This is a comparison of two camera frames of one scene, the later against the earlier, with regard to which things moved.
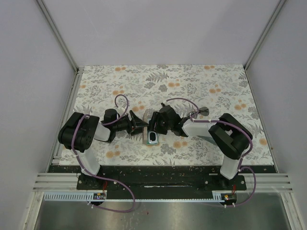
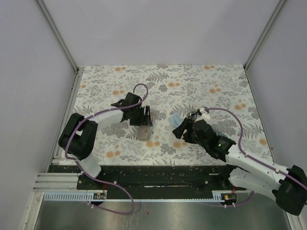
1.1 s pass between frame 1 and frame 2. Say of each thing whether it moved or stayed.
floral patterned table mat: stayed
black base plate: stayed
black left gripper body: moved
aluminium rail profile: stayed
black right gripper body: moved
